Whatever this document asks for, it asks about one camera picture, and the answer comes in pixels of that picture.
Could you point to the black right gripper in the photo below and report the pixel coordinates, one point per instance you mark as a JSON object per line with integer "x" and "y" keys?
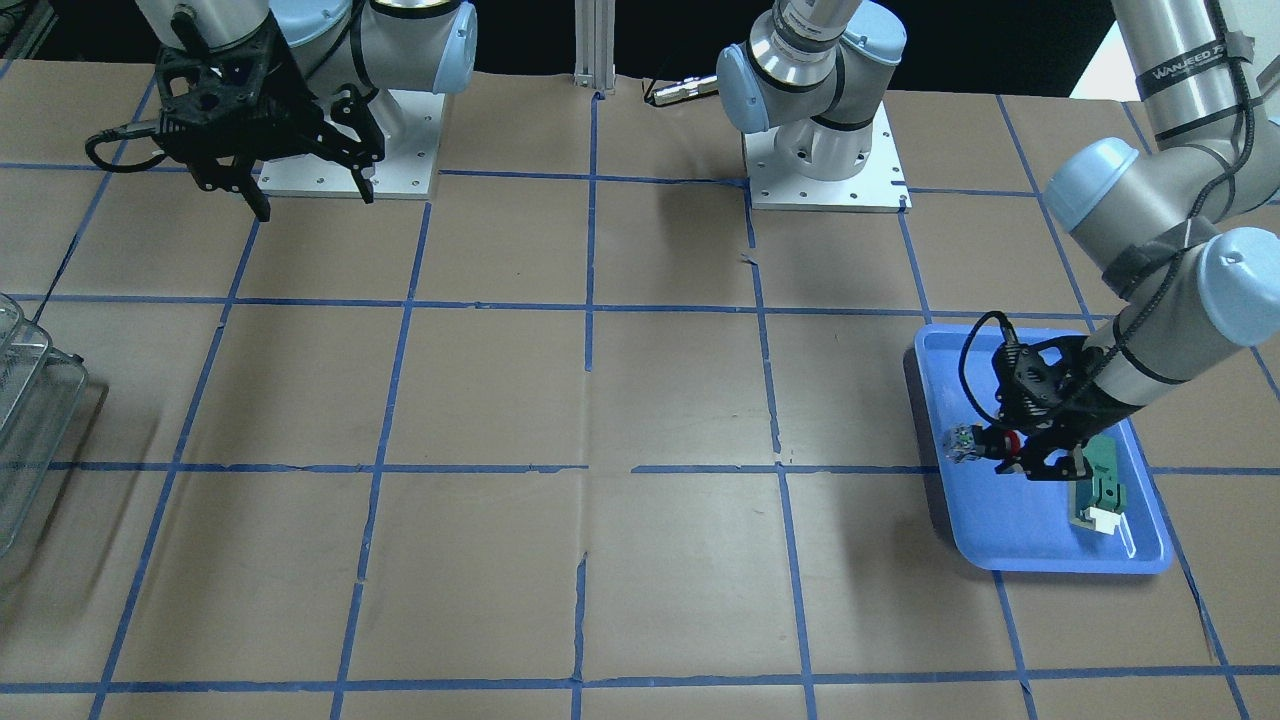
{"x": 292, "y": 104}

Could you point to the blue plastic tray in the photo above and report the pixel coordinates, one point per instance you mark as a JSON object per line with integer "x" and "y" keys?
{"x": 1010, "y": 523}

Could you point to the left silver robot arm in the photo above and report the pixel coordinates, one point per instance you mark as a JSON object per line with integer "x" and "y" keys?
{"x": 814, "y": 72}

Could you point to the wire mesh shelf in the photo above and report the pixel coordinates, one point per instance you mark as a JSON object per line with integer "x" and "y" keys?
{"x": 40, "y": 388}

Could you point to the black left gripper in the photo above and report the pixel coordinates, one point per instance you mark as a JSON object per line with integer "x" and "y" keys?
{"x": 1062, "y": 413}

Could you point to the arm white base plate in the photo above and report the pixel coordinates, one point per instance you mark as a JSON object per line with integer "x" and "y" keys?
{"x": 807, "y": 167}
{"x": 412, "y": 122}

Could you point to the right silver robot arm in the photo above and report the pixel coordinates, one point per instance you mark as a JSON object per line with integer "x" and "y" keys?
{"x": 425, "y": 46}

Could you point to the green terminal block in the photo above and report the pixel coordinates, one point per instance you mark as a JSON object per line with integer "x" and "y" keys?
{"x": 1098, "y": 503}

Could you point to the aluminium extrusion post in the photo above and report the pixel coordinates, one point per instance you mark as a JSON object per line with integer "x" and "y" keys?
{"x": 593, "y": 28}

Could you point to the red emergency stop button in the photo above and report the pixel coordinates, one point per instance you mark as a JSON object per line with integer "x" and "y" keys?
{"x": 975, "y": 442}

